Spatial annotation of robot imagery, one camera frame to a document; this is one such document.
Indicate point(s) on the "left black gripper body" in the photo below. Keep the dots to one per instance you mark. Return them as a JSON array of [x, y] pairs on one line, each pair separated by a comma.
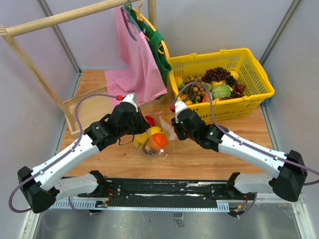
[[136, 126]]

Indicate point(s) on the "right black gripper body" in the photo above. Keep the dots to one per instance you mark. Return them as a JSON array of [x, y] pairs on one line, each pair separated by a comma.
[[181, 133]]

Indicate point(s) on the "red apple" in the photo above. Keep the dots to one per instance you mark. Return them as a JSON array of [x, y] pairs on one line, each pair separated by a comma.
[[150, 121]]

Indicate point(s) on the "yellow lemon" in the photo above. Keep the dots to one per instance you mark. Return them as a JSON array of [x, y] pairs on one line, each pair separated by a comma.
[[155, 130], [140, 140]]

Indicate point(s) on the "clear zip top bag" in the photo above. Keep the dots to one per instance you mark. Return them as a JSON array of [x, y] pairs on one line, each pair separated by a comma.
[[167, 128]]

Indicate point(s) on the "orange fruit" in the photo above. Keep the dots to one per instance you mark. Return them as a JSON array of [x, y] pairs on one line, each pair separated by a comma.
[[158, 141]]

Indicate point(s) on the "dark red mangosteen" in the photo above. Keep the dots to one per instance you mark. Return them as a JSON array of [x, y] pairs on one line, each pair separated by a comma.
[[146, 149]]

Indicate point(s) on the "green cabbage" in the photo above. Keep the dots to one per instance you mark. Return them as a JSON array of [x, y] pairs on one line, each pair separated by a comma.
[[221, 91]]

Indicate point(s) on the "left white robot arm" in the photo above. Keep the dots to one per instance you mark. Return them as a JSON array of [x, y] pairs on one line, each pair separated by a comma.
[[44, 184]]

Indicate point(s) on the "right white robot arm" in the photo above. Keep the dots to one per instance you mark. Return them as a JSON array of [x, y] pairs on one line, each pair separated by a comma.
[[284, 173]]

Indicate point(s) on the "brown longan bunch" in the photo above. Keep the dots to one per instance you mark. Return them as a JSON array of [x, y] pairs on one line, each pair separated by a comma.
[[193, 94]]

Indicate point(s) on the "green orange mango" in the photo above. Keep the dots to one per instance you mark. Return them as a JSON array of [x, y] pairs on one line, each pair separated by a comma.
[[179, 82]]

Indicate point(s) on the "pink shirt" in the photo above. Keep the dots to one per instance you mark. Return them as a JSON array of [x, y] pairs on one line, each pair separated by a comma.
[[142, 75]]

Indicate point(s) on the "wooden clothes rack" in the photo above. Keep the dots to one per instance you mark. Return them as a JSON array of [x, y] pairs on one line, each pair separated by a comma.
[[27, 110]]

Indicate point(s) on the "dark purple grape bunch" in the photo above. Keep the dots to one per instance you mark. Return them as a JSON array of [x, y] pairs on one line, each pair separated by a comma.
[[218, 76]]

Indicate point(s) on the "yellow peach fruit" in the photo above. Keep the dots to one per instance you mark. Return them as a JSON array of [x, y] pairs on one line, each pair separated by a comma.
[[234, 74]]

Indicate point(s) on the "green shirt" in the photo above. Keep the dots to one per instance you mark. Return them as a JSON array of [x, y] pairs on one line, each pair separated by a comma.
[[154, 38]]

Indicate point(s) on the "yellow hanger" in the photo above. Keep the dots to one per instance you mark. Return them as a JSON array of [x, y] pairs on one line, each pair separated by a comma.
[[152, 22]]

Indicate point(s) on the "grey hanger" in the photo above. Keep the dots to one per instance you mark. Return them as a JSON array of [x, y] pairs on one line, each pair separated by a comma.
[[131, 25]]

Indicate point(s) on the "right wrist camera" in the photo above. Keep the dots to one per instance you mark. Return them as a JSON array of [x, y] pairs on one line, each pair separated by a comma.
[[177, 108]]

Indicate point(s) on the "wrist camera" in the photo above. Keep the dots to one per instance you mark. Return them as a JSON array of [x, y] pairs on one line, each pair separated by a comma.
[[131, 98], [177, 108]]

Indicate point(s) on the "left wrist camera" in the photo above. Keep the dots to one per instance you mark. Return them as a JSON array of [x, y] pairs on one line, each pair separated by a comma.
[[131, 98]]

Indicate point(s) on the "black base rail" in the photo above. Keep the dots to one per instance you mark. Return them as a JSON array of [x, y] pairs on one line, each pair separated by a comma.
[[167, 194]]

